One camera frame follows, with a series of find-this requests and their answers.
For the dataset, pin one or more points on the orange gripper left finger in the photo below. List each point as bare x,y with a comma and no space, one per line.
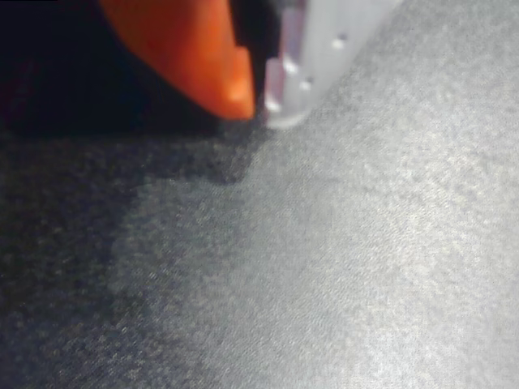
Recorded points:
186,48

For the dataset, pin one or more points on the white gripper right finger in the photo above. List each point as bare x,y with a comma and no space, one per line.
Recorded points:
320,48

